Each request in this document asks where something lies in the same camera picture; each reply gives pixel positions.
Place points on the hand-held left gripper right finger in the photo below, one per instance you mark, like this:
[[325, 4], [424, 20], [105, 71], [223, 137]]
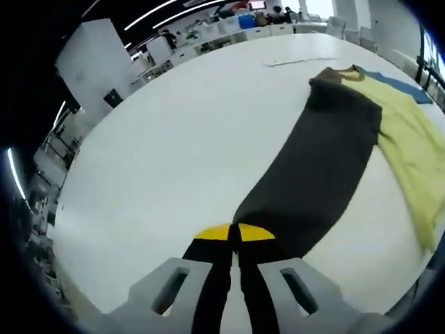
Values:
[[253, 250]]

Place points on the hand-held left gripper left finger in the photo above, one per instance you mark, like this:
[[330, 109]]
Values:
[[212, 250]]

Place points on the yellow blue black garment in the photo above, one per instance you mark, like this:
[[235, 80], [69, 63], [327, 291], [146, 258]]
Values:
[[313, 156]]

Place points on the black panel on pillar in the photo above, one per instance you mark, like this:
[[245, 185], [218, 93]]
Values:
[[113, 98]]

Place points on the white rolling board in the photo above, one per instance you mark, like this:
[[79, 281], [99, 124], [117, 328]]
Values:
[[159, 50]]

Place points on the white cabinet row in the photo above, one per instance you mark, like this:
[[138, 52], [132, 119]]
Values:
[[240, 35]]

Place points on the white square pillar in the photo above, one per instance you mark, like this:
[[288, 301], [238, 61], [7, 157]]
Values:
[[94, 62]]

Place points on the blue storage bin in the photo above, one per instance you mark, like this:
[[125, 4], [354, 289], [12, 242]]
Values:
[[246, 21]]

